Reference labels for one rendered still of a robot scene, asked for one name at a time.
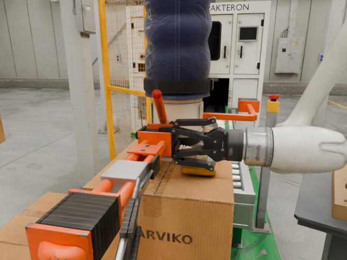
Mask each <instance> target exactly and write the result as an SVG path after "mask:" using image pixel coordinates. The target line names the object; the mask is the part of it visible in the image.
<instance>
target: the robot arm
mask: <svg viewBox="0 0 347 260"><path fill-rule="evenodd" d="M346 68H347V18H346V20H345V21H344V23H343V25H342V27H341V29H340V31H339V32H338V34H337V36H336V38H335V40H334V41H333V43H332V45H331V46H330V48H329V50H328V52H327V53H326V55H325V57H324V58H323V60H322V62H321V64H320V65H319V67H318V69H317V70H316V72H315V74H314V76H313V78H312V79H311V81H310V83H309V84H308V86H307V88H306V90H305V91H304V93H303V95H302V96H301V98H300V100H299V101H298V103H297V105H296V106H295V108H294V109H293V111H292V113H291V114H290V116H289V117H288V118H287V120H286V121H284V122H283V123H280V124H276V126H275V127H273V128H268V127H247V128H246V129H245V132H243V130H242V129H224V128H222V127H220V126H218V124H217V121H216V116H212V117H209V118H207V119H177V120H176V121H175V122H174V124H173V126H160V127H159V129H146V130H145V132H161V133H171V136H172V134H173V133H174V134H178V135H182V136H187V137H191V138H196V139H199V140H201V141H203V146H201V147H197V148H189V149H180V150H177V152H176V153H175V155H174V154H172V152H171V158H172V159H174V163H175V165H182V166H190V167H198V168H205V169H207V170H209V171H214V167H215V165H216V163H217V162H219V161H222V160H226V161H239V162H242V160H244V164H245V165H247V166H262V167H267V168H268V169H269V170H271V171H273V172H275V173H278V174H292V173H298V174H311V173H326V172H332V171H336V170H339V169H342V168H343V167H344V166H345V164H346V161H347V141H346V139H345V137H344V136H343V135H342V134H341V133H339V132H336V131H333V130H331V129H326V128H322V127H316V126H310V125H311V122H312V119H313V117H314V115H315V114H316V112H317V110H318V109H319V107H320V106H321V104H322V103H323V101H324V100H325V98H326V97H327V95H328V94H329V93H330V91H331V90H332V88H333V87H334V85H335V84H336V82H337V81H338V80H339V78H340V77H341V75H342V74H343V73H344V71H345V70H346ZM207 125H208V126H209V127H213V128H214V129H212V130H210V131H209V132H207V133H206V132H199V131H195V130H192V129H187V128H182V127H179V126H207ZM195 155H200V156H201V155H207V156H209V157H210V158H211V159H212V160H203V159H194V158H186V156H195Z"/></svg>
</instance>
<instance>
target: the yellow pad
mask: <svg viewBox="0 0 347 260"><path fill-rule="evenodd" d="M216 168H217V163H216V165H215V167H214V171H209V170H207V169H205V168H198V167H190V166H183V167H182V173H185V174H196V175H208V176H216Z"/></svg>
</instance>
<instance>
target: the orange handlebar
mask: <svg viewBox="0 0 347 260"><path fill-rule="evenodd" d="M246 109H247V112H248V114H234V113H208V112H203V119H207V118H209V117H212V116H216V119H217V120H230V121H256V120H257V114H256V112H255V110H254V108H253V106H252V105H251V104H247V105H246ZM166 147H167V144H166V142H165V141H160V142H159V143H158V144H157V145H150V142H149V141H148V140H143V141H142V142H141V143H140V144H134V145H133V146H132V147H131V148H130V149H129V150H128V151H127V153H130V154H129V155H128V156H127V157H126V158H125V159H124V160H129V161H142V162H148V163H149V170H150V162H151V160H152V159H153V157H154V156H155V155H156V154H159V155H160V156H161V155H162V153H163V152H164V150H165V149H166ZM143 154H147V155H148V156H146V155H143ZM161 159H162V157H160V161H161ZM134 186H135V184H134V183H132V182H126V183H125V184H124V185H123V186H122V188H121V189H120V190H119V191H118V192H117V193H119V194H120V198H121V212H122V211H123V210H124V208H125V207H126V205H127V204H128V202H129V198H131V197H132V193H133V190H134ZM112 188H113V185H112V183H111V182H110V181H109V180H102V181H101V182H100V183H99V184H98V185H97V186H96V187H95V188H94V189H93V190H92V191H100V192H110V191H111V190H112ZM38 256H39V258H40V260H87V257H88V255H87V253H86V251H85V250H84V249H83V248H81V247H79V246H75V245H69V246H65V245H59V244H56V243H53V242H51V241H42V242H41V243H40V244H39V249H38Z"/></svg>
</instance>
